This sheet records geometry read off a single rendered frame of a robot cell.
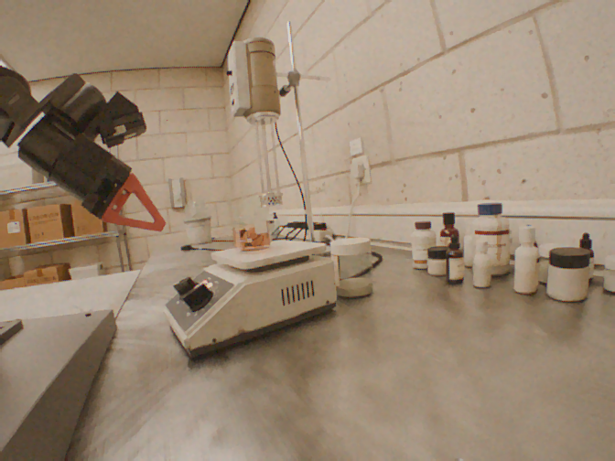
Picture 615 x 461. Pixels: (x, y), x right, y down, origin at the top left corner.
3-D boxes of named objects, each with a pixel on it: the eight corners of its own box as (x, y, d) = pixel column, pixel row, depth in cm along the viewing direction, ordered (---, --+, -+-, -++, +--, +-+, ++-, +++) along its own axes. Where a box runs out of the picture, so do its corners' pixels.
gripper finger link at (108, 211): (170, 207, 41) (116, 171, 36) (180, 204, 36) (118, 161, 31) (146, 247, 39) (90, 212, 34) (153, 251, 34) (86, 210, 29)
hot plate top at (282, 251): (243, 271, 31) (242, 262, 31) (209, 259, 41) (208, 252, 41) (330, 250, 38) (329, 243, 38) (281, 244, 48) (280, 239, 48)
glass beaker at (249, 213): (281, 249, 40) (275, 188, 39) (263, 257, 35) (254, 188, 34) (242, 251, 42) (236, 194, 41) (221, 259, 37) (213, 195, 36)
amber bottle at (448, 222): (444, 259, 58) (442, 211, 57) (462, 259, 55) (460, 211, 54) (437, 262, 55) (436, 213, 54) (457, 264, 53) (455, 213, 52)
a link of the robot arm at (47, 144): (85, 153, 33) (46, 124, 30) (91, 131, 29) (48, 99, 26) (55, 192, 29) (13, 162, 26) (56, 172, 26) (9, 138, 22)
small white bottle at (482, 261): (494, 285, 38) (494, 240, 38) (482, 289, 38) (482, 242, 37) (481, 282, 41) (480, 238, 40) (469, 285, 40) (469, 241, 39)
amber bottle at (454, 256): (442, 280, 45) (440, 234, 44) (457, 276, 45) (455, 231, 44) (453, 284, 42) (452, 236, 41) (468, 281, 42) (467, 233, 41)
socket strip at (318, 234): (319, 242, 101) (318, 230, 101) (279, 235, 137) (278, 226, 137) (333, 240, 104) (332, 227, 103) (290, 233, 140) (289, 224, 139)
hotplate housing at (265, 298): (189, 362, 27) (173, 286, 26) (166, 324, 37) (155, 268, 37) (352, 304, 40) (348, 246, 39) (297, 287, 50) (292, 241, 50)
